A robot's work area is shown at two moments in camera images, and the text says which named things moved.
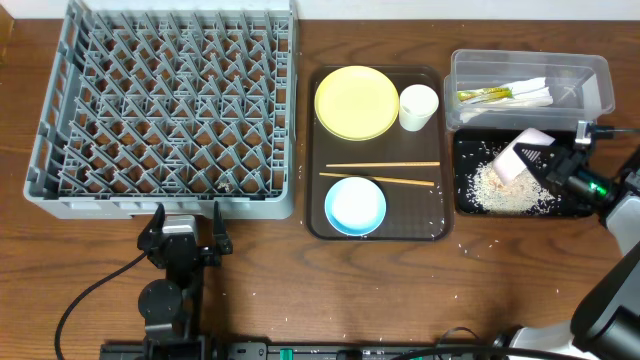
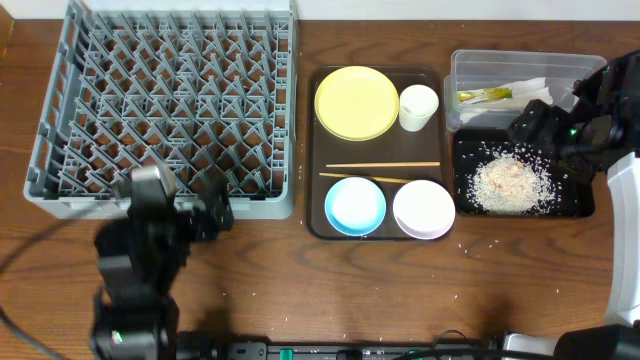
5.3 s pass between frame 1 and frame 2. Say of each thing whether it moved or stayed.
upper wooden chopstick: stayed
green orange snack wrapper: stayed
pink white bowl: moved
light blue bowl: stayed
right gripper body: moved
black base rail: stayed
